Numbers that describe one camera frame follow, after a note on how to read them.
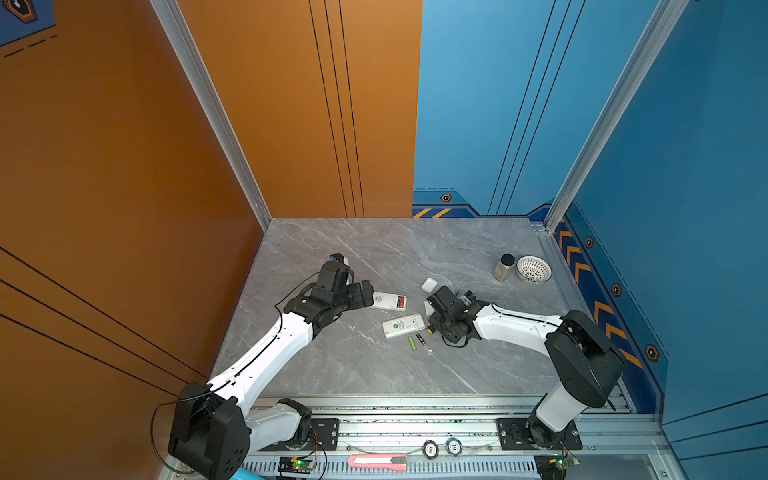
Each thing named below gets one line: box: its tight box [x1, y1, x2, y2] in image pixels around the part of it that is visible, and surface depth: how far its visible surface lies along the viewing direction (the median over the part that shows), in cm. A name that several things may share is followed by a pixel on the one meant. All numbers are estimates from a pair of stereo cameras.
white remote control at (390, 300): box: [373, 292, 407, 311], surface depth 98 cm
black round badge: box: [422, 440, 439, 460], surface depth 73 cm
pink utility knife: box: [348, 454, 408, 472], surface depth 71 cm
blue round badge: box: [445, 437, 463, 457], surface depth 74 cm
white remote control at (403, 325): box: [382, 313, 426, 338], surface depth 93 cm
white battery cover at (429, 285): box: [421, 277, 438, 293], surface depth 104 cm
